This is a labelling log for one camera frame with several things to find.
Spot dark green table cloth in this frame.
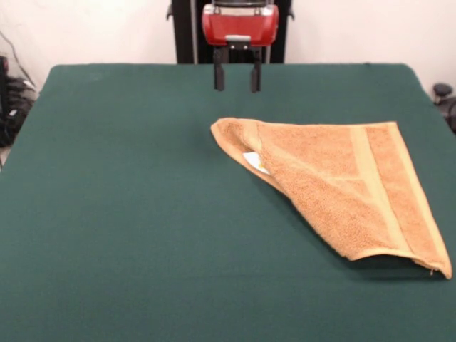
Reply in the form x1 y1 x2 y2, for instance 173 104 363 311
0 63 456 342

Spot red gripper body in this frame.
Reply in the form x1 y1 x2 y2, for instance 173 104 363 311
202 3 280 51

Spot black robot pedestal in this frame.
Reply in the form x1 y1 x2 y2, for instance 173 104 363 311
165 0 296 65

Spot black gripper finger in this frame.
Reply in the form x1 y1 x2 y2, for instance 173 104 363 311
212 44 227 92
249 45 264 94

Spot tan terry towel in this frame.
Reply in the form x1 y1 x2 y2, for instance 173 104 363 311
209 116 453 281

